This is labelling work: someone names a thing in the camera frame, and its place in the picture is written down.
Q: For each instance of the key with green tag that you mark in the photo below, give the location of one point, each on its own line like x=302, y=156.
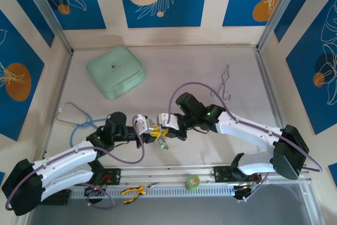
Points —
x=162, y=145

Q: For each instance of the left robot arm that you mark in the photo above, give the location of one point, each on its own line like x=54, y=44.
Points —
x=65, y=159

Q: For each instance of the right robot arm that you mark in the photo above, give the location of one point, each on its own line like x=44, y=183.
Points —
x=245, y=130

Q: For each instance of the blue stethoscope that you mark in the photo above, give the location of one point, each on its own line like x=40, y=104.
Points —
x=88, y=123

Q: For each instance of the green tape roll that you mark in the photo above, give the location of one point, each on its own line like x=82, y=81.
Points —
x=192, y=183

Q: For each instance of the yellow black pliers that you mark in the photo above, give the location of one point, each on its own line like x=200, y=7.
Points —
x=140, y=190

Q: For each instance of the mint green zip case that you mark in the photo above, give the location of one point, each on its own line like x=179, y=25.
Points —
x=113, y=67

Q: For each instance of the black ribbed block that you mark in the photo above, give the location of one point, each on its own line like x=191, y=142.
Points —
x=63, y=198

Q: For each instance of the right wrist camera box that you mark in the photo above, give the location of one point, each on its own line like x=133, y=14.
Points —
x=169, y=122

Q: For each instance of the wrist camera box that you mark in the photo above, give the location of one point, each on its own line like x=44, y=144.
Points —
x=169, y=122
x=143, y=125

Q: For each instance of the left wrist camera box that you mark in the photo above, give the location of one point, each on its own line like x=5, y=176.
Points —
x=143, y=125

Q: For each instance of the aluminium mounting rail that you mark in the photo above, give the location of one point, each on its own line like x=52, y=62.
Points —
x=163, y=173

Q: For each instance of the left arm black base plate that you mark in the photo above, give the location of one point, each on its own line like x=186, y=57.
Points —
x=113, y=176

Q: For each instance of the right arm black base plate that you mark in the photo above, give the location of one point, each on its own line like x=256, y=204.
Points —
x=221, y=174

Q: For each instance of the aluminium table side rail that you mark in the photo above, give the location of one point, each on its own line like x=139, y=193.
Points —
x=264, y=77
x=64, y=77

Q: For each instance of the aluminium frame post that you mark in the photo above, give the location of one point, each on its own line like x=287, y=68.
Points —
x=277, y=11
x=47, y=11

